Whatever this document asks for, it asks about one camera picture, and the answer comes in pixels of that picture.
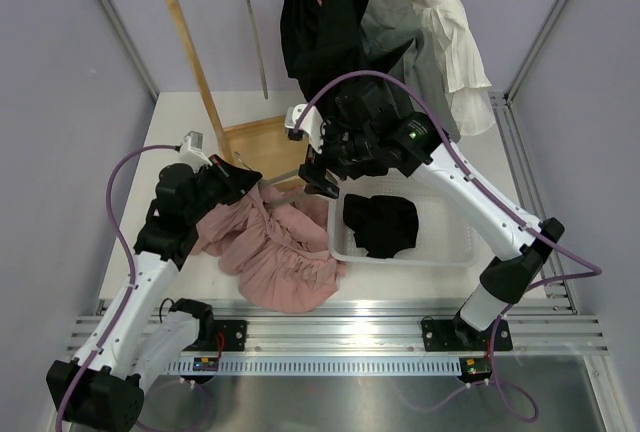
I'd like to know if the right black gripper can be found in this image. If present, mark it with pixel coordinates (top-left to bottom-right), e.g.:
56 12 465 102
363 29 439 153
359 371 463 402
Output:
300 117 377 199

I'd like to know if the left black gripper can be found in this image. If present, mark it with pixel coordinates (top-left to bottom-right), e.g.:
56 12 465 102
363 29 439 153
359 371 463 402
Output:
185 154 261 224

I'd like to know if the pink pleated skirt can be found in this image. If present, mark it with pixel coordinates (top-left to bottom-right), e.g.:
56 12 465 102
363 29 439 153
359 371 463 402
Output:
191 181 346 314

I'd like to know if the small black skirt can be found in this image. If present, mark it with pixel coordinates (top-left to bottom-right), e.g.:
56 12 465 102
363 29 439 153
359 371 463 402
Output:
342 194 419 259

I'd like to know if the grey metal hanger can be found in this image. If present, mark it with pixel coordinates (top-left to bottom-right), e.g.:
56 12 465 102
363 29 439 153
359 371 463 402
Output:
262 171 308 207
245 0 269 100

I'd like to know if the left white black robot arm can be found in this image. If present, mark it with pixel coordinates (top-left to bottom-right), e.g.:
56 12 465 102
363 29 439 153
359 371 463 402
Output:
46 155 262 431

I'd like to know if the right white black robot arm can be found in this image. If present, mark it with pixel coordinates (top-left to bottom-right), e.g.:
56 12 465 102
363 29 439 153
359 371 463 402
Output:
284 73 564 348

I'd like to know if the grey pleated skirt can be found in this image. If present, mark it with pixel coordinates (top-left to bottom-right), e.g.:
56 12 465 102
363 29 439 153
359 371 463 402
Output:
360 0 461 142

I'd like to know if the large black skirt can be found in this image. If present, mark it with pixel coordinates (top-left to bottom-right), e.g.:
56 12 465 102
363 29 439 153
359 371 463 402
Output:
280 0 371 101

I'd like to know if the white ruffled skirt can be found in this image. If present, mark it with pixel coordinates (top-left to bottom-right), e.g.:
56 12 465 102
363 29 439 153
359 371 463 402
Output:
411 0 495 136

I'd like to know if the wooden clothes rack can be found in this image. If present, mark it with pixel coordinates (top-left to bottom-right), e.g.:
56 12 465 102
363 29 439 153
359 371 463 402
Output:
156 0 454 188

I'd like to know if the white perforated plastic basket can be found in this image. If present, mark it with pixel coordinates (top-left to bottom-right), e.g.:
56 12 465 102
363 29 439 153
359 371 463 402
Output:
327 170 478 268

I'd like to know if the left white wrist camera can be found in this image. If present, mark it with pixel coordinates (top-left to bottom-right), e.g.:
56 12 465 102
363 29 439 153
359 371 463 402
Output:
178 131 212 172

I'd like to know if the aluminium mounting rail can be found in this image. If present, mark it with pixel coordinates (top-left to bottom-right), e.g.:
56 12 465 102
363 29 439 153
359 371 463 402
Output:
67 299 609 358

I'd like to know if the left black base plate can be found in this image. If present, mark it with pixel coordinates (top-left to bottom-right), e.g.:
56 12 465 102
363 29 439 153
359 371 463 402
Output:
194 320 248 353

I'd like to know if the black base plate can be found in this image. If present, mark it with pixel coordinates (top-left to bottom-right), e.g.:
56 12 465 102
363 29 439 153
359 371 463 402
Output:
420 316 513 352
194 320 248 353

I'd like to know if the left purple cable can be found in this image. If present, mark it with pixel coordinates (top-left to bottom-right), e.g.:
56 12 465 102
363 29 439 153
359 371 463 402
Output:
54 144 221 432

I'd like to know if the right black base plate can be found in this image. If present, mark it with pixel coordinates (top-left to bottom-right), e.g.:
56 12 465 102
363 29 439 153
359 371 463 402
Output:
420 316 513 352

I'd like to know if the white slotted cable duct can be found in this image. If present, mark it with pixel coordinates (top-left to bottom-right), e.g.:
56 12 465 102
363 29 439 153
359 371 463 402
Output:
164 356 462 377

